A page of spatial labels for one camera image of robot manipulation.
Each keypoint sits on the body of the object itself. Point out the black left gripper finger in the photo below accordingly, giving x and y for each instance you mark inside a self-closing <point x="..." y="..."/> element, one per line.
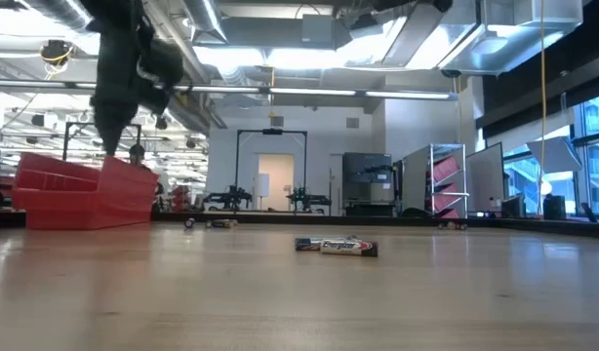
<point x="114" y="122"/>

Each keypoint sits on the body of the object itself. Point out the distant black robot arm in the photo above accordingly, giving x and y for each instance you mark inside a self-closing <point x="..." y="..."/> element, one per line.
<point x="307" y="200"/>
<point x="228" y="199"/>

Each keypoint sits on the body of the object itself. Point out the person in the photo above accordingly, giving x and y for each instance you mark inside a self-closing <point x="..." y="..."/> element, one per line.
<point x="136" y="152"/>

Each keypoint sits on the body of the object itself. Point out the red plastic bin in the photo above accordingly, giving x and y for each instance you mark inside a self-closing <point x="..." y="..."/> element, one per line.
<point x="124" y="195"/>

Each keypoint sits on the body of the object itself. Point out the distant red bin stack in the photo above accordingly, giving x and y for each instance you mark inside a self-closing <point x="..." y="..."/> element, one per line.
<point x="180" y="197"/>

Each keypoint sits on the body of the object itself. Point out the dark round-ended battery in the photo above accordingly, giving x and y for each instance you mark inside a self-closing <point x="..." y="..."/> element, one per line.
<point x="189" y="223"/>

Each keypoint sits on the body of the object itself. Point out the black battery white print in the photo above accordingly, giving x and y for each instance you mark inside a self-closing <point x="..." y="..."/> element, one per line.
<point x="214" y="223"/>
<point x="231" y="223"/>

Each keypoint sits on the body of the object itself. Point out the light wooden door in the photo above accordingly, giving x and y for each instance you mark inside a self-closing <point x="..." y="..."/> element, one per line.
<point x="280" y="175"/>

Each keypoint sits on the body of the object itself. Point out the grey ceiling box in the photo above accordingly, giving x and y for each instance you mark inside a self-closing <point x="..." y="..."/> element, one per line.
<point x="318" y="28"/>

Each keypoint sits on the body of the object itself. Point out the black cabinet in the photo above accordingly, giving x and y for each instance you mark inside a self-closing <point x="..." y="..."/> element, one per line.
<point x="368" y="170"/>

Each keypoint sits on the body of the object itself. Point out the red shelf bin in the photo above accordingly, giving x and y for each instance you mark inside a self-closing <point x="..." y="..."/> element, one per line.
<point x="447" y="170"/>
<point x="446" y="189"/>

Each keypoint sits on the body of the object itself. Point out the grey panel board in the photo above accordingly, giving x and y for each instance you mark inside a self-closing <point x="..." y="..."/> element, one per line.
<point x="485" y="180"/>

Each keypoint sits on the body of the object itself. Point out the small black monitor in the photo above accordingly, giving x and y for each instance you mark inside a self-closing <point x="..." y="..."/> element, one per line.
<point x="513" y="207"/>

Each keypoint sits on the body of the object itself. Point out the black gantry frame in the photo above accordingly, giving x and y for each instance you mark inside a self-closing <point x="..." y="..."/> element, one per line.
<point x="272" y="131"/>
<point x="80" y="124"/>

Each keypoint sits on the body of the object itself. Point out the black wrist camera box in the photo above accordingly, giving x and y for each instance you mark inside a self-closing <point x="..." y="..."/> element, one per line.
<point x="163" y="63"/>

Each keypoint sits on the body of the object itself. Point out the round silver ventilation duct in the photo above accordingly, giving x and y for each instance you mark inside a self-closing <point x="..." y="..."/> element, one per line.
<point x="192" y="114"/>

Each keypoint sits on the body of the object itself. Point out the angled silver duct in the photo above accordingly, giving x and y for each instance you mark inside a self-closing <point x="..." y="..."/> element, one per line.
<point x="416" y="34"/>

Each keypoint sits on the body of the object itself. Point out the black table edge frame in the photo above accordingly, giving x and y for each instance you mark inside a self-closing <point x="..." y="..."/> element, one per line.
<point x="402" y="222"/>

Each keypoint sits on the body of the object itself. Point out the large rectangular silver duct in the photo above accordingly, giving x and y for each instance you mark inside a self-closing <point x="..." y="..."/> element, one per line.
<point x="514" y="44"/>

